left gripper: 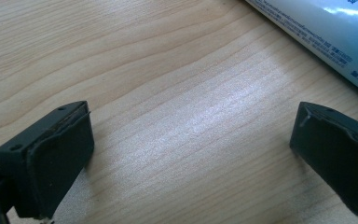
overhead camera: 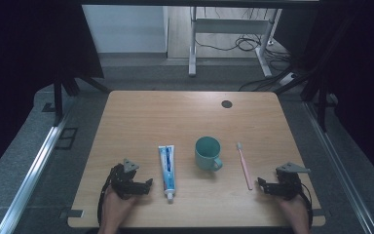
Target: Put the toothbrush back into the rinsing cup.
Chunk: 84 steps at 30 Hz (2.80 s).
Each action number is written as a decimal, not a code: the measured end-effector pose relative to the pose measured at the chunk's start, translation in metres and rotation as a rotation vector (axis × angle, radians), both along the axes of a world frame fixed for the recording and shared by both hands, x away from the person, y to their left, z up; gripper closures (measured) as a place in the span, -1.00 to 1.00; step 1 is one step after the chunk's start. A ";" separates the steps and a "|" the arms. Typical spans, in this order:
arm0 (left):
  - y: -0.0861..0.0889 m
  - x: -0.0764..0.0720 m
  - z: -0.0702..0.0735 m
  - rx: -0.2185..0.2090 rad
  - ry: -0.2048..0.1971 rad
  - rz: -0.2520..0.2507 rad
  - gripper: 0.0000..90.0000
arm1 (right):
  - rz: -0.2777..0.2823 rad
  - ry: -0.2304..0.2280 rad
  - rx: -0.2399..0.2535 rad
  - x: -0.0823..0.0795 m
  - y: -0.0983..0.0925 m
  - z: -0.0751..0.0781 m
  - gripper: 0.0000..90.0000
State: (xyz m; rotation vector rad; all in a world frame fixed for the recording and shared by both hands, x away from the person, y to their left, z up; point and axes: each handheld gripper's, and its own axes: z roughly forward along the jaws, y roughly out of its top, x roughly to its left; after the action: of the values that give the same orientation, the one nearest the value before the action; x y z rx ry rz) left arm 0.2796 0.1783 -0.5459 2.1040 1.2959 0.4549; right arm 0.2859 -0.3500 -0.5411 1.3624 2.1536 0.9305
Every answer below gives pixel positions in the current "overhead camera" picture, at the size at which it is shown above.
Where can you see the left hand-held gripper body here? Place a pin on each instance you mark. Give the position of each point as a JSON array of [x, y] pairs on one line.
[[122, 182]]

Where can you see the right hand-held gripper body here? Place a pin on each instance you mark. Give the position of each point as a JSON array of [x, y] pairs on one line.
[[289, 183]]

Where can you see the blue and white toothpaste tube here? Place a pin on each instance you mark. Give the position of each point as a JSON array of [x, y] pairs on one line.
[[168, 169]]

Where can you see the person's right hand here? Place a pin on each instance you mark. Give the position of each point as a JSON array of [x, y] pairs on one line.
[[293, 209]]

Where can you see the pink toothbrush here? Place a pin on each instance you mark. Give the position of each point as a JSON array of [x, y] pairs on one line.
[[245, 169]]

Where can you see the teal cup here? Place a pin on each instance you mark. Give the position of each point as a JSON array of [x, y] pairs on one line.
[[207, 156]]

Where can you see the black metal stand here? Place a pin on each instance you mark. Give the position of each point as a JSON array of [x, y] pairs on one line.
[[321, 104], [57, 104]]

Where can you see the black round table grommet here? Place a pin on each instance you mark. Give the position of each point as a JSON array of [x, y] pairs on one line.
[[227, 104]]

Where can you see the white power strip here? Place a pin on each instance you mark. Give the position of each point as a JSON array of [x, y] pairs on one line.
[[288, 79]]

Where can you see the black curtain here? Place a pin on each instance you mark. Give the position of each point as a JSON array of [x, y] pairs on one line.
[[19, 65], [360, 65]]

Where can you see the aluminium rail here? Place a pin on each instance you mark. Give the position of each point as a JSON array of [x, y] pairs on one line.
[[29, 182], [344, 182]]

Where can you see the white metal desk frame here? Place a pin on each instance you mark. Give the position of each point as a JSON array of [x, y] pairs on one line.
[[192, 48]]

